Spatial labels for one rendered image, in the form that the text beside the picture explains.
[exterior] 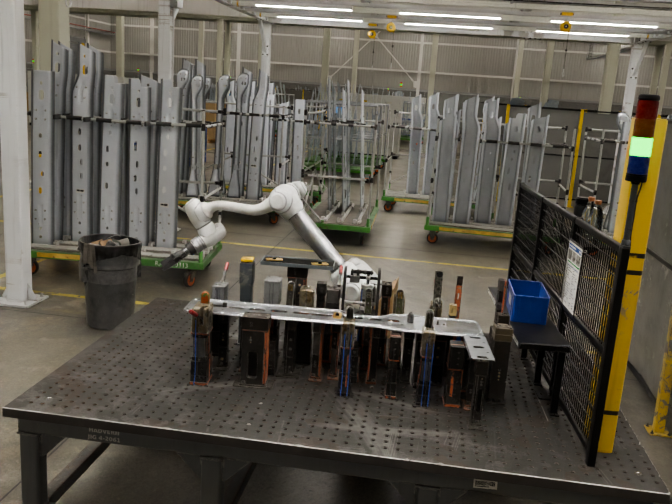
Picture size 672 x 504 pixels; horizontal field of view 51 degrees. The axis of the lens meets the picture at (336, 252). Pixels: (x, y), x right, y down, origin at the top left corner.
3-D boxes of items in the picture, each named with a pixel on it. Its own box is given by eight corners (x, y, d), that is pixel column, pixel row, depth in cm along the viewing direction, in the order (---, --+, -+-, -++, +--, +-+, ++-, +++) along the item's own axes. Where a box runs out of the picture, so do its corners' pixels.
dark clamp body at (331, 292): (317, 364, 348) (322, 290, 340) (319, 355, 361) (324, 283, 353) (339, 366, 348) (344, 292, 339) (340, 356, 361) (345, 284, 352)
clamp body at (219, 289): (206, 356, 349) (208, 286, 341) (211, 348, 360) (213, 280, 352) (225, 357, 348) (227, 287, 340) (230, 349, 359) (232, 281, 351)
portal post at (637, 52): (610, 219, 1343) (638, 40, 1271) (599, 211, 1431) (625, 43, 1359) (630, 220, 1339) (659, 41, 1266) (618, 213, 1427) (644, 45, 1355)
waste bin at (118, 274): (66, 330, 568) (64, 242, 551) (97, 310, 619) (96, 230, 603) (125, 337, 562) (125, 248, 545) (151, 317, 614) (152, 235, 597)
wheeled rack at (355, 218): (368, 248, 947) (379, 114, 907) (295, 241, 957) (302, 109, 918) (377, 223, 1132) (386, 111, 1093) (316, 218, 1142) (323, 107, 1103)
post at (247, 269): (235, 344, 366) (238, 262, 357) (238, 340, 374) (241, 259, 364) (250, 346, 366) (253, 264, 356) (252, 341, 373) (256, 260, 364)
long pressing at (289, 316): (179, 313, 320) (179, 310, 320) (192, 299, 342) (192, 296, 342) (485, 339, 314) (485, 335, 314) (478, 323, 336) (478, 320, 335)
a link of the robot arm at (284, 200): (377, 285, 391) (371, 296, 370) (355, 301, 396) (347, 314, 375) (290, 176, 388) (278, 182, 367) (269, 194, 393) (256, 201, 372)
